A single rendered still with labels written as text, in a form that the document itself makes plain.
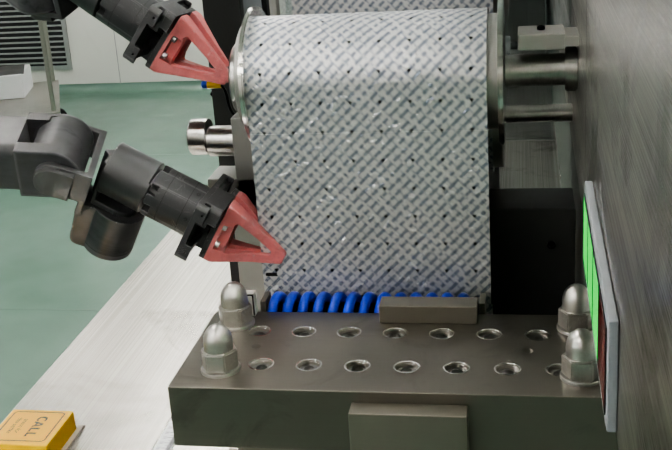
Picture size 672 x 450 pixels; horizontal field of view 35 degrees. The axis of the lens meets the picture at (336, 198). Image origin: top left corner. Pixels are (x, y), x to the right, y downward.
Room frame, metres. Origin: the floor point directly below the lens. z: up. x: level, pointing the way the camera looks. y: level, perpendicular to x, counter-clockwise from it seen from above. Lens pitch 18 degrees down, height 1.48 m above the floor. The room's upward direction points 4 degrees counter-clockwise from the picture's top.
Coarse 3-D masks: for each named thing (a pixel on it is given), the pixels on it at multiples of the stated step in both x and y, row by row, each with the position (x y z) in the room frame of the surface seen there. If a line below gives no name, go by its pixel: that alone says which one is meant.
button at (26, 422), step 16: (16, 416) 1.00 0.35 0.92; (32, 416) 1.00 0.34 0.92; (48, 416) 1.00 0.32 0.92; (64, 416) 1.00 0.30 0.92; (0, 432) 0.97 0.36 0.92; (16, 432) 0.97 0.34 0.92; (32, 432) 0.97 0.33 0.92; (48, 432) 0.96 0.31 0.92; (64, 432) 0.98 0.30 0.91; (0, 448) 0.95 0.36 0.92; (16, 448) 0.95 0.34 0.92; (32, 448) 0.94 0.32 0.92; (48, 448) 0.94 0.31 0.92
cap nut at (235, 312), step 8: (224, 288) 0.96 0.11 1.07; (232, 288) 0.96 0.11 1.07; (240, 288) 0.96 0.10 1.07; (224, 296) 0.96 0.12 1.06; (232, 296) 0.96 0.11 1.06; (240, 296) 0.96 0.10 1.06; (224, 304) 0.96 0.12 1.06; (232, 304) 0.95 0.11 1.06; (240, 304) 0.96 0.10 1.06; (248, 304) 0.97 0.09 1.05; (224, 312) 0.95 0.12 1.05; (232, 312) 0.95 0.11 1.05; (240, 312) 0.95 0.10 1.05; (248, 312) 0.96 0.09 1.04; (224, 320) 0.95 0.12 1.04; (232, 320) 0.95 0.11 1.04; (240, 320) 0.95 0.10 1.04; (248, 320) 0.96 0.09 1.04; (232, 328) 0.95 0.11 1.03; (240, 328) 0.95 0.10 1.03; (248, 328) 0.95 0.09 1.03
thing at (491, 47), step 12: (492, 24) 1.02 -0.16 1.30; (492, 36) 1.01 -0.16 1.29; (492, 48) 1.00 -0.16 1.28; (492, 60) 1.00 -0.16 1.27; (492, 72) 0.99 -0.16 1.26; (492, 84) 0.99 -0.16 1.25; (492, 96) 0.99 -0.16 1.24; (240, 108) 1.04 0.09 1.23; (492, 108) 1.00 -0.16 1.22; (240, 120) 1.05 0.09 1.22; (492, 120) 1.01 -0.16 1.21
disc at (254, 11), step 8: (256, 8) 1.10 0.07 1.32; (248, 16) 1.07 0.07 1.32; (256, 16) 1.10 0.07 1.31; (248, 24) 1.06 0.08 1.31; (240, 32) 1.05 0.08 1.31; (248, 32) 1.06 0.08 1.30; (240, 40) 1.04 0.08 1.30; (240, 48) 1.03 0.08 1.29; (240, 56) 1.03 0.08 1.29; (240, 64) 1.03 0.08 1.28; (240, 72) 1.02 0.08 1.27; (240, 80) 1.02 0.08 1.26; (240, 88) 1.02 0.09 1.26; (240, 96) 1.02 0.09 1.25; (240, 104) 1.02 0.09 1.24; (248, 120) 1.03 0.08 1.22; (248, 128) 1.03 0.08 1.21; (248, 136) 1.04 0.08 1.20
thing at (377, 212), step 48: (288, 144) 1.02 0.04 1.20; (336, 144) 1.01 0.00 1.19; (384, 144) 1.00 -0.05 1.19; (432, 144) 1.00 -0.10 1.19; (480, 144) 0.99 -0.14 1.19; (288, 192) 1.02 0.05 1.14; (336, 192) 1.01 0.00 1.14; (384, 192) 1.01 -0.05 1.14; (432, 192) 1.00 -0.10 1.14; (480, 192) 0.99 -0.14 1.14; (288, 240) 1.02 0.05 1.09; (336, 240) 1.02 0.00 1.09; (384, 240) 1.01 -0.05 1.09; (432, 240) 1.00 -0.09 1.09; (480, 240) 0.99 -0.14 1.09; (288, 288) 1.03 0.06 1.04; (336, 288) 1.02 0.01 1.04; (384, 288) 1.01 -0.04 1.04; (432, 288) 1.00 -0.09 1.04; (480, 288) 0.99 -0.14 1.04
